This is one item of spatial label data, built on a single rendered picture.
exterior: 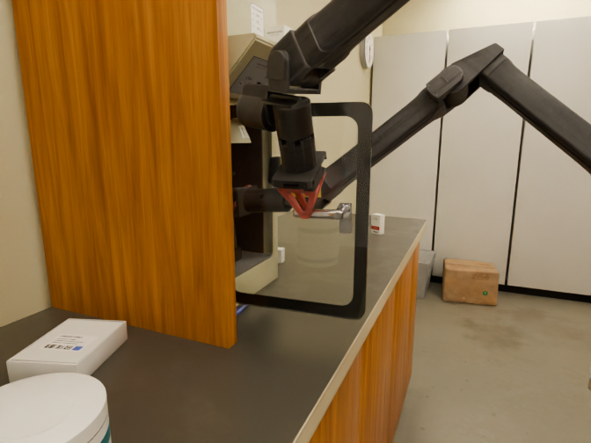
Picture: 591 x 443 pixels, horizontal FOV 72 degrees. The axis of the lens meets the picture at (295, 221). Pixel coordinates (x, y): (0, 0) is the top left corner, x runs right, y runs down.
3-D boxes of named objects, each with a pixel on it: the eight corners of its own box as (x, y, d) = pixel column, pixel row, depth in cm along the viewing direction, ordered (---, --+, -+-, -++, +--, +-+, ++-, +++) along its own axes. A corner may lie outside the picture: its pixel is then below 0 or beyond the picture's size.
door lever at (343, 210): (301, 215, 77) (300, 201, 76) (350, 217, 74) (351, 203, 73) (291, 221, 72) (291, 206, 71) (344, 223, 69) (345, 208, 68)
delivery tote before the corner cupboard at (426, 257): (356, 290, 361) (357, 254, 355) (369, 276, 398) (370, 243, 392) (427, 302, 336) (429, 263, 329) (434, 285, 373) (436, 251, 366)
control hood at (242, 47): (202, 94, 78) (200, 38, 76) (277, 105, 107) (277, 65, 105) (256, 91, 73) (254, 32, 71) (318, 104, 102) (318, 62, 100)
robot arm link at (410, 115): (470, 78, 77) (470, 100, 87) (451, 58, 79) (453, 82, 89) (295, 213, 88) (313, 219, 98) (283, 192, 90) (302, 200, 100)
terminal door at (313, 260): (222, 300, 87) (214, 105, 79) (365, 320, 78) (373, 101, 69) (220, 301, 86) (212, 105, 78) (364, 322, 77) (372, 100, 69)
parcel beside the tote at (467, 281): (442, 301, 338) (444, 268, 332) (440, 287, 368) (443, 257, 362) (496, 307, 326) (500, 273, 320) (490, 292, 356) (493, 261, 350)
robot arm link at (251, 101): (286, 49, 54) (324, 55, 60) (229, 46, 61) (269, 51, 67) (279, 140, 58) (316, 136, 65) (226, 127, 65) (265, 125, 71)
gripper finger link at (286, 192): (282, 224, 71) (273, 177, 65) (295, 201, 76) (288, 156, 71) (320, 228, 68) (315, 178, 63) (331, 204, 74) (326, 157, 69)
